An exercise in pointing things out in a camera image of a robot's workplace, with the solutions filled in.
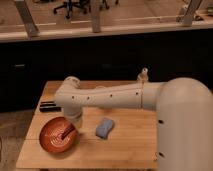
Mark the orange ceramic bowl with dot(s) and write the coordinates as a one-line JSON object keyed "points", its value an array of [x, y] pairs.
{"points": [[50, 135]]}

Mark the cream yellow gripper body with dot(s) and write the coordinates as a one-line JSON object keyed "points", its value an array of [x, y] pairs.
{"points": [[77, 124]]}

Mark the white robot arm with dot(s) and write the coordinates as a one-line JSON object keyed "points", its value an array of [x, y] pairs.
{"points": [[184, 112]]}

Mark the blue sponge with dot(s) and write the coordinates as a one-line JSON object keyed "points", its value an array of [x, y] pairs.
{"points": [[104, 127]]}

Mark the dark red pepper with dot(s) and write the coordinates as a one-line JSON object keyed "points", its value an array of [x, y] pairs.
{"points": [[66, 132]]}

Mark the wooden table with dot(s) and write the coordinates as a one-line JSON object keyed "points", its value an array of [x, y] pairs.
{"points": [[131, 144]]}

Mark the clear plastic bottle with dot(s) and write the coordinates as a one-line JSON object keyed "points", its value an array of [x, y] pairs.
{"points": [[143, 76]]}

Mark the black rectangular case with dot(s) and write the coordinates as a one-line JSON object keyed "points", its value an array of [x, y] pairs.
{"points": [[48, 106]]}

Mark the black office chair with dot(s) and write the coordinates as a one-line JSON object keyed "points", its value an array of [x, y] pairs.
{"points": [[70, 4]]}

